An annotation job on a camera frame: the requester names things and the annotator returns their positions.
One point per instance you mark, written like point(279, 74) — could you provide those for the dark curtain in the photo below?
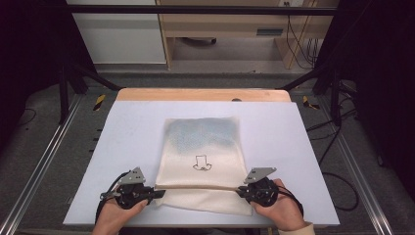
point(26, 65)
point(381, 81)

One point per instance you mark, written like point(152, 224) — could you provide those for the wooden table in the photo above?
point(195, 94)

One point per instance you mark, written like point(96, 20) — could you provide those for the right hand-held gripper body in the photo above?
point(262, 192)

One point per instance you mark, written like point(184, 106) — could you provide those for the white mesh laundry bag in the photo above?
point(199, 202)

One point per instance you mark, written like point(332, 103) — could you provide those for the black horizontal frame bar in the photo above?
point(195, 10)

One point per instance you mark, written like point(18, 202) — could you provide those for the black metal frame stand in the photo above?
point(335, 98)
point(63, 98)

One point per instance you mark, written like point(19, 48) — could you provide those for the white foam mat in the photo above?
point(130, 137)

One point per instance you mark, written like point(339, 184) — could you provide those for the yellow black tape marker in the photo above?
point(308, 103)
point(99, 102)

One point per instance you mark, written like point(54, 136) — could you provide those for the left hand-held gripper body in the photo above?
point(132, 192)

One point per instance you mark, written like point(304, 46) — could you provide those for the person's right hand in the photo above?
point(284, 212)

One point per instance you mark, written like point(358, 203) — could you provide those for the aluminium floor rail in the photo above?
point(355, 169)
point(42, 156)

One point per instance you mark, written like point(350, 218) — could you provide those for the white cabinet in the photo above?
point(120, 39)

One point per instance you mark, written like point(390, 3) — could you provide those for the person's left hand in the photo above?
point(114, 217)

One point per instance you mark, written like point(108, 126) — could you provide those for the light wooden desk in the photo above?
point(225, 24)

